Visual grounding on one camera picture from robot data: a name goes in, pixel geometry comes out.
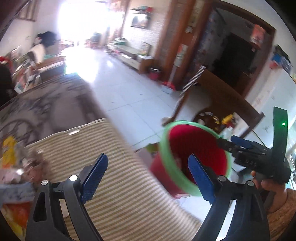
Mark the wooden armchair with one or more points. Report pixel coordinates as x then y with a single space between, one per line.
46 67

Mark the wall mounted television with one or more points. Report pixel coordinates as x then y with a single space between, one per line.
140 20

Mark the red bin green rim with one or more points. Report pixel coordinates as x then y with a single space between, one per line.
180 139

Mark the black bag on sofa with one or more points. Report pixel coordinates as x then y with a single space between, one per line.
7 88

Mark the wooden chair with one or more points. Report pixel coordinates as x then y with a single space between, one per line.
224 101

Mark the small yellow box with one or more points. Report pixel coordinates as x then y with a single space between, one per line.
9 153

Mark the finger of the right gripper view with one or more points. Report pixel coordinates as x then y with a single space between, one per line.
240 142

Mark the striped beige table mat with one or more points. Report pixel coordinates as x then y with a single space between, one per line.
129 204

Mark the wooden tv cabinet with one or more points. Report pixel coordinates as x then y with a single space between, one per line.
131 57

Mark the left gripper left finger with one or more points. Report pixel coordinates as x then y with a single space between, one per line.
46 221

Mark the small red waste bin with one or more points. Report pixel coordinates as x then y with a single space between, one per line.
154 73

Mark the right hand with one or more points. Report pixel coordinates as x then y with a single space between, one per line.
279 190

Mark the red dustpan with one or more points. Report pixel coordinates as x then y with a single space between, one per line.
168 87

